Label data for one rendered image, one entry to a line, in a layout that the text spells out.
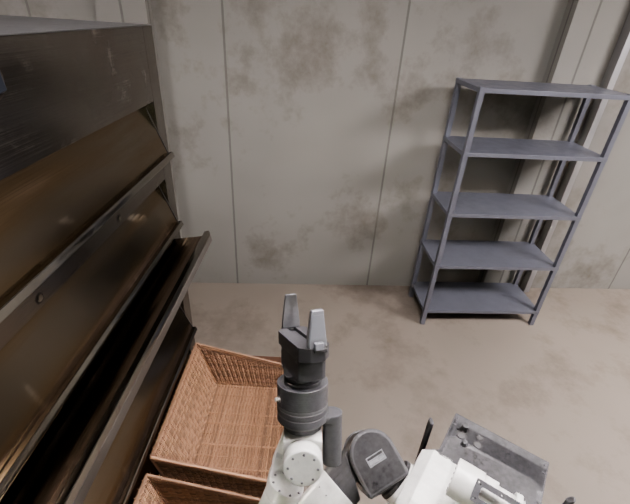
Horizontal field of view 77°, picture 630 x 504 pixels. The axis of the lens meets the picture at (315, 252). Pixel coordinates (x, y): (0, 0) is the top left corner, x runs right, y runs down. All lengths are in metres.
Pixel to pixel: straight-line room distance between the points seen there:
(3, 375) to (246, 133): 2.48
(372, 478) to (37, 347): 0.72
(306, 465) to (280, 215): 2.76
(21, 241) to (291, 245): 2.76
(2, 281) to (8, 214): 0.12
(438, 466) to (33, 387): 0.81
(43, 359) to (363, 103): 2.60
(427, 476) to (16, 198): 0.94
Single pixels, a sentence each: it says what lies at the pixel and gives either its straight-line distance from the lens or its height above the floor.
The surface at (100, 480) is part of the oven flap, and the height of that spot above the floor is 1.04.
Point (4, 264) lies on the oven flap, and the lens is 0.85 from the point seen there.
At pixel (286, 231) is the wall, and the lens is 3.40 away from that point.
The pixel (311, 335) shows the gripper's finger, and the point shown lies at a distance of 0.62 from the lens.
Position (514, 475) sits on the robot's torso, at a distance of 0.99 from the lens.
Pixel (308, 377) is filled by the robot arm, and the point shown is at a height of 1.66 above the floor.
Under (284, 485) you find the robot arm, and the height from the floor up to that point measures 1.44.
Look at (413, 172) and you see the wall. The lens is 3.32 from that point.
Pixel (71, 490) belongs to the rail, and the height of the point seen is 1.44.
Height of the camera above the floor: 2.16
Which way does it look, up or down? 31 degrees down
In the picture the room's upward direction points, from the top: 4 degrees clockwise
